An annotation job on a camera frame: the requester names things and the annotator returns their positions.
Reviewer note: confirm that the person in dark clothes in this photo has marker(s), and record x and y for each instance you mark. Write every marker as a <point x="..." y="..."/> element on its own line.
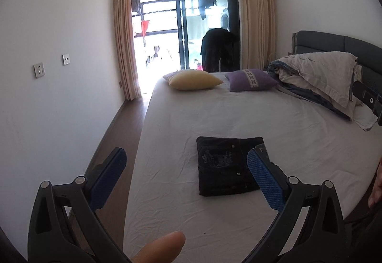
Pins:
<point x="220" y="51"/>

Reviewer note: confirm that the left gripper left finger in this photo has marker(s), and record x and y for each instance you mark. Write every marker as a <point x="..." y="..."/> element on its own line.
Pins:
<point x="50" y="235"/>

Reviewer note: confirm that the left hand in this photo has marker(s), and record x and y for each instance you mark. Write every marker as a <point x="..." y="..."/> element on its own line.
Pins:
<point x="165" y="249"/>

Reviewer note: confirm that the black denim pants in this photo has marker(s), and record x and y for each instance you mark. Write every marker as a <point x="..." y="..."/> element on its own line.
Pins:
<point x="222" y="165"/>

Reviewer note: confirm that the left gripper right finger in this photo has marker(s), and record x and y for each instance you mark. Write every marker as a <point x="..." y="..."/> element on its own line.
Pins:
<point x="309" y="226"/>

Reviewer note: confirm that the beige curtain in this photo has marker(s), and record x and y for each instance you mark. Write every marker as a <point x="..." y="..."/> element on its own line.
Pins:
<point x="258" y="33"/>
<point x="122" y="10"/>

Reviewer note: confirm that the purple pillow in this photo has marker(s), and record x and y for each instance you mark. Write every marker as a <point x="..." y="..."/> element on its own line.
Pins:
<point x="250" y="80"/>

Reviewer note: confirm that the black sliding door frame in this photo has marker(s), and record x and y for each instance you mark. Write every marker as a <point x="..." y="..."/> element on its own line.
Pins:
<point x="168" y="33"/>

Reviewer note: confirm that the yellow pillow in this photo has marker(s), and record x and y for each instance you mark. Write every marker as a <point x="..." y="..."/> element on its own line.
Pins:
<point x="192" y="80"/>

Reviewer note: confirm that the dark grey headboard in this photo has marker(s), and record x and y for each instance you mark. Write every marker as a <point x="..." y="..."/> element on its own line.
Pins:
<point x="368" y="55"/>

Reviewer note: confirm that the white bed mattress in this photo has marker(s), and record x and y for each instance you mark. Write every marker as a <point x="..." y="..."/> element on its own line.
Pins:
<point x="191" y="172"/>

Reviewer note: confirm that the beige right curtain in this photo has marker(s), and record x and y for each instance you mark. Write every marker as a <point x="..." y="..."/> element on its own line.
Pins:
<point x="258" y="33"/>

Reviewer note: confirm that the beige left curtain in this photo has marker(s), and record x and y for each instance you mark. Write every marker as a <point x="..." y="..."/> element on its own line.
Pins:
<point x="122" y="10"/>

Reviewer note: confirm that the right hand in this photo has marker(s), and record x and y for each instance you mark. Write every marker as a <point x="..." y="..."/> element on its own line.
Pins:
<point x="376" y="194"/>

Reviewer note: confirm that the white wall socket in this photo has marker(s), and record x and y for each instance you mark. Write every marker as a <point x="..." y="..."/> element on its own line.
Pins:
<point x="39" y="70"/>

